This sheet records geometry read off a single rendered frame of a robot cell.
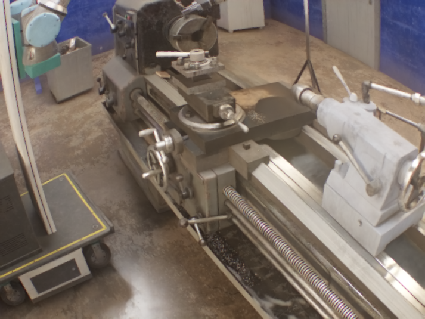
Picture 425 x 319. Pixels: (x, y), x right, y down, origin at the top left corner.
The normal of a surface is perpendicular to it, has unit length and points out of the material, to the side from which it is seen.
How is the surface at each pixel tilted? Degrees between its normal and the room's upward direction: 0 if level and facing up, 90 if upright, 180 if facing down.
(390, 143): 0
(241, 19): 90
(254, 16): 90
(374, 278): 36
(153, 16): 90
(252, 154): 0
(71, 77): 90
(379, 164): 76
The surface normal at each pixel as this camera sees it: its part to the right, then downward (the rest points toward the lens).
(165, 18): 0.47, 0.48
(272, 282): -0.05, -0.83
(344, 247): -0.55, -0.49
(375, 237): -0.88, 0.30
